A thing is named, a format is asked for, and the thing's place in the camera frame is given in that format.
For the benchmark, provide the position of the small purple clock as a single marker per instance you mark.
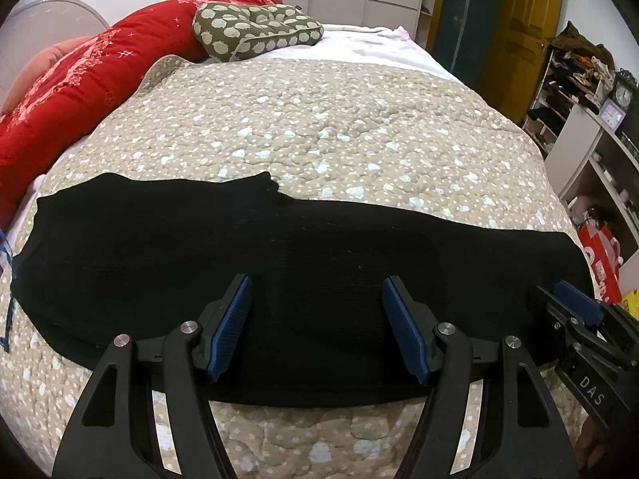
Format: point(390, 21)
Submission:
point(612, 115)

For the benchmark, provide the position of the black pants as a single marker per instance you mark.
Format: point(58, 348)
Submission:
point(309, 259)

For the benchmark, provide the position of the red patterned quilt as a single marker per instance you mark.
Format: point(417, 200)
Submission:
point(75, 85)

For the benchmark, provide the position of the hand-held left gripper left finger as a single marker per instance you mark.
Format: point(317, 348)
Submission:
point(233, 319)

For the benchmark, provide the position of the beige dotted quilted bedspread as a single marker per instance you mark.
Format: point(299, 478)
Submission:
point(324, 124)

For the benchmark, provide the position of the pink pillow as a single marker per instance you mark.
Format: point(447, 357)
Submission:
point(37, 65)

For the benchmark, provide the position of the cluttered shoe rack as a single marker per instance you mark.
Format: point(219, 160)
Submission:
point(564, 90)

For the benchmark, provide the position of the olive green garment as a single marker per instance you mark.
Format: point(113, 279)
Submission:
point(579, 40)

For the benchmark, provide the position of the green patterned pillow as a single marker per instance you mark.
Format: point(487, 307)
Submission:
point(259, 27)

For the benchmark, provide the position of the yellow wooden door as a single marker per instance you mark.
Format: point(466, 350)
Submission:
point(524, 25)

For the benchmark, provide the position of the dark round clock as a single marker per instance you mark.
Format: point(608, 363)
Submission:
point(624, 95)

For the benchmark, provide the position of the white shelf unit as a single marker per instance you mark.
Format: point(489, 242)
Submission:
point(586, 144)

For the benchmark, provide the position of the white bed sheet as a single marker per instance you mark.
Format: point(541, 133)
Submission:
point(384, 45)

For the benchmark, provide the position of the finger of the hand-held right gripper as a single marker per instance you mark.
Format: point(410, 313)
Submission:
point(578, 303)
point(551, 312)

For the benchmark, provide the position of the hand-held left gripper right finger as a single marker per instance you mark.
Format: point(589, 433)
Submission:
point(403, 330)

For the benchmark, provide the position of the yellow box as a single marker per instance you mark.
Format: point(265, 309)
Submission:
point(631, 304)

